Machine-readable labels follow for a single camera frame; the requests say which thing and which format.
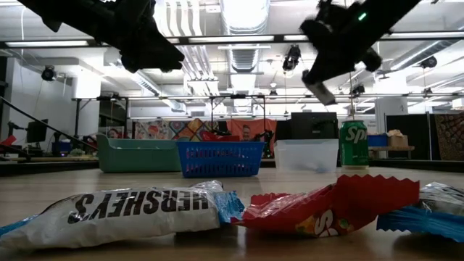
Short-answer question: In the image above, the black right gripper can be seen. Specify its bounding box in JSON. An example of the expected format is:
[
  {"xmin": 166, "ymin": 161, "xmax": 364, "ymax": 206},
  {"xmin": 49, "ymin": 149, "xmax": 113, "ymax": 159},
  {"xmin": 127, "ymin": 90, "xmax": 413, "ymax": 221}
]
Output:
[{"xmin": 299, "ymin": 0, "xmax": 399, "ymax": 86}]

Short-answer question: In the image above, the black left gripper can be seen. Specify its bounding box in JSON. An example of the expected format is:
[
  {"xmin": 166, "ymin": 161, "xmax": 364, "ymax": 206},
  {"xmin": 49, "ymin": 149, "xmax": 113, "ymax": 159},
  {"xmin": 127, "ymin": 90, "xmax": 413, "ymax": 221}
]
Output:
[{"xmin": 104, "ymin": 0, "xmax": 185, "ymax": 73}]

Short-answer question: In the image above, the red candy packet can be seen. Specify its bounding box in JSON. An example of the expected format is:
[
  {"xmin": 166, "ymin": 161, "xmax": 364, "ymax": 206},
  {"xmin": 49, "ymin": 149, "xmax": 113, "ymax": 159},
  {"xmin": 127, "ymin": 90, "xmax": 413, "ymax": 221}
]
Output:
[
  {"xmin": 231, "ymin": 173, "xmax": 421, "ymax": 239},
  {"xmin": 201, "ymin": 130, "xmax": 241, "ymax": 143}
]

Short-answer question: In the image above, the black box monitor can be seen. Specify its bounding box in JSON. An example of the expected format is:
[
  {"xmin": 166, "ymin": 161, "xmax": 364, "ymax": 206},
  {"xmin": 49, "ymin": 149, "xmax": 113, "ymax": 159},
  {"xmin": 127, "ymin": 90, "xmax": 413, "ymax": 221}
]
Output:
[{"xmin": 289, "ymin": 112, "xmax": 339, "ymax": 141}]

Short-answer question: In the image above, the colourful patterned quilt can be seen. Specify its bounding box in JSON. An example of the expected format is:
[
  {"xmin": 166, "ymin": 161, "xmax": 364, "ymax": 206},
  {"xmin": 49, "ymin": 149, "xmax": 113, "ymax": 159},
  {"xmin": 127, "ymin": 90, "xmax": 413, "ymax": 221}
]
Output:
[{"xmin": 133, "ymin": 117, "xmax": 222, "ymax": 142}]

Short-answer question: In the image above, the green Sprite can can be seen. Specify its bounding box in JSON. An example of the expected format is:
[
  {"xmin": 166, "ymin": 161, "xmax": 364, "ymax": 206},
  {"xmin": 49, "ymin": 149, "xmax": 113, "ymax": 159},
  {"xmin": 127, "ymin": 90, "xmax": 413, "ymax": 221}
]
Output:
[{"xmin": 339, "ymin": 120, "xmax": 370, "ymax": 170}]

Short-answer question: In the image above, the blue storage bin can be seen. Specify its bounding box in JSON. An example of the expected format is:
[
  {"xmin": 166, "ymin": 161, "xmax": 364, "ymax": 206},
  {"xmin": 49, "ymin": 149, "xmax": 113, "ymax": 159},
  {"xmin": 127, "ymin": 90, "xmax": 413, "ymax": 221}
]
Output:
[{"xmin": 368, "ymin": 134, "xmax": 390, "ymax": 148}]

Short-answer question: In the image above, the clear plastic container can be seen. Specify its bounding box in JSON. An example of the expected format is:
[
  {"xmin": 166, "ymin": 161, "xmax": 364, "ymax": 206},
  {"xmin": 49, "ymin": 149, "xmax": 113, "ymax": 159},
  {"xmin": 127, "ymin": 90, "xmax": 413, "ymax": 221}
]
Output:
[{"xmin": 273, "ymin": 138, "xmax": 340, "ymax": 174}]

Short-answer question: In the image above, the green plastic bin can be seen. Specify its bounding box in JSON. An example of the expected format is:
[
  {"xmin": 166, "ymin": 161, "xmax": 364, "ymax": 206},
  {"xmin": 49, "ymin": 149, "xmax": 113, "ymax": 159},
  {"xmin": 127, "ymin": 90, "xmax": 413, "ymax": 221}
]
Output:
[{"xmin": 96, "ymin": 133, "xmax": 183, "ymax": 174}]

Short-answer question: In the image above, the cardboard box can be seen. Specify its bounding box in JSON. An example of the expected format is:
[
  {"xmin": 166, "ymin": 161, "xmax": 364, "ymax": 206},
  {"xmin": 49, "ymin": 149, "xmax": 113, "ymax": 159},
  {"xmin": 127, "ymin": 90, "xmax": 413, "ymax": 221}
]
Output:
[{"xmin": 387, "ymin": 129, "xmax": 410, "ymax": 148}]

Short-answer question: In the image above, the wooden side table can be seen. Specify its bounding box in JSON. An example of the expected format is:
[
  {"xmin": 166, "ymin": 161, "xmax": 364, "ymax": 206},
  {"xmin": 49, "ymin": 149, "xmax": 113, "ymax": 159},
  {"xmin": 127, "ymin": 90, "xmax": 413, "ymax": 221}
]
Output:
[{"xmin": 368, "ymin": 145, "xmax": 416, "ymax": 160}]

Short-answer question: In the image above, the orange hanging cloth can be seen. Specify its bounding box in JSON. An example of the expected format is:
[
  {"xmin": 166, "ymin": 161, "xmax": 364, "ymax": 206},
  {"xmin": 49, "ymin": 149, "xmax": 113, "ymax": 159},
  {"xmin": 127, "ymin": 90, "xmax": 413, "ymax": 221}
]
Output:
[{"xmin": 226, "ymin": 118, "xmax": 278, "ymax": 144}]

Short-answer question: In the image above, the black partition panel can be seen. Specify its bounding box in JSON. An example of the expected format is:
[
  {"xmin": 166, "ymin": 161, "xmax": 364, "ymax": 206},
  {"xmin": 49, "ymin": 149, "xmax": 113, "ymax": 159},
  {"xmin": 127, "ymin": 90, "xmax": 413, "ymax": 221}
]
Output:
[{"xmin": 385, "ymin": 113, "xmax": 433, "ymax": 161}]

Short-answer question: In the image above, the blue plastic mesh basket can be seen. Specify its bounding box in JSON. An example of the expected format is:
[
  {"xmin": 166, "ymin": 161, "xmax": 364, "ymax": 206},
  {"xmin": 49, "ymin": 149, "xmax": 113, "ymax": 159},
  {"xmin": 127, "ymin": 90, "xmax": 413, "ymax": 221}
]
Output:
[{"xmin": 176, "ymin": 141, "xmax": 266, "ymax": 179}]

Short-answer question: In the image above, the black desk monitor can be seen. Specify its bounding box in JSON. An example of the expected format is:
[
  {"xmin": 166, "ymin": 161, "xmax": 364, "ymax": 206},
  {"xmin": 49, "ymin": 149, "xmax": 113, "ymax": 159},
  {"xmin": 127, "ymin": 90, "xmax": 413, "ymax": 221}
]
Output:
[{"xmin": 26, "ymin": 118, "xmax": 49, "ymax": 144}]

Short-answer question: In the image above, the brown patterned hanging cloth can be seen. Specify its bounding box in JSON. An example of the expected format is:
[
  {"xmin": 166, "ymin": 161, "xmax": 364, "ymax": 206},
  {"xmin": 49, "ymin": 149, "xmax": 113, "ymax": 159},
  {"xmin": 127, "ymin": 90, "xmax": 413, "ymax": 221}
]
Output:
[{"xmin": 434, "ymin": 112, "xmax": 464, "ymax": 162}]

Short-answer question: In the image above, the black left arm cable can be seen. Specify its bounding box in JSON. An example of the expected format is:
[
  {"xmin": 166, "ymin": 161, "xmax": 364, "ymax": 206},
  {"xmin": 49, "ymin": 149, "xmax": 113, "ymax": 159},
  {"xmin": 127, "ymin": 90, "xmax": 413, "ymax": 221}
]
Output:
[{"xmin": 0, "ymin": 96, "xmax": 99, "ymax": 150}]

